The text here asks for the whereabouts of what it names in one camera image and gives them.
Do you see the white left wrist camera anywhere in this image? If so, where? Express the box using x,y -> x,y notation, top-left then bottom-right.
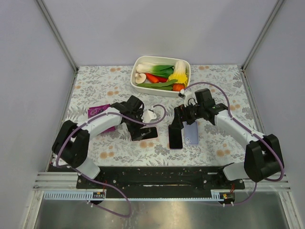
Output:
142,110 -> 157,124

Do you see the toy bok choy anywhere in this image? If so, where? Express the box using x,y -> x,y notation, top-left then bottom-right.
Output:
136,63 -> 174,79

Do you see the toy red chili pepper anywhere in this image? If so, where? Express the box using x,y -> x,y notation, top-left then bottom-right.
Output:
145,73 -> 167,83

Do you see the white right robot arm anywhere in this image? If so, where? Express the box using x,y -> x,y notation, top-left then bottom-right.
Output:
168,89 -> 284,183

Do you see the toy mushroom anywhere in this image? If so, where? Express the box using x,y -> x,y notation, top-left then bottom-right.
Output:
134,73 -> 146,84

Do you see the toy orange tomato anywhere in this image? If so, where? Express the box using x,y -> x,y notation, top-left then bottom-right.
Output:
172,83 -> 185,92

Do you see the toy napa cabbage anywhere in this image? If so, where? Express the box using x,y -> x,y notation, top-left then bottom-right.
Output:
168,61 -> 188,86

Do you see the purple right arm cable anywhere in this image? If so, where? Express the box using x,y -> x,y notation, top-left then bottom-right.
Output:
183,82 -> 285,206

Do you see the purple snack packet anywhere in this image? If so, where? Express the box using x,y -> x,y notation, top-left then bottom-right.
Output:
88,104 -> 115,133

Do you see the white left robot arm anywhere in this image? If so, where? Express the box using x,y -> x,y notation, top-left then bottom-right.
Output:
52,95 -> 157,179

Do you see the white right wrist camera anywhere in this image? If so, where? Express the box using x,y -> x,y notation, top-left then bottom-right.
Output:
178,89 -> 197,107

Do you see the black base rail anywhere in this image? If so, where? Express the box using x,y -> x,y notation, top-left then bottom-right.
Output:
76,167 -> 245,199

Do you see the lilac phone case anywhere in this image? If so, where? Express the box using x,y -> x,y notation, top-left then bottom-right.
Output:
184,121 -> 199,146

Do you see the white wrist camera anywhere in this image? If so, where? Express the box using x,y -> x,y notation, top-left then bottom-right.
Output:
178,89 -> 197,107
142,110 -> 157,124

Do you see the toy green bean pod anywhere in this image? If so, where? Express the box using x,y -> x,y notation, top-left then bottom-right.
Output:
137,79 -> 177,91

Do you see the black phone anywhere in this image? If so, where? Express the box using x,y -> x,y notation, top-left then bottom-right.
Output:
168,125 -> 183,150

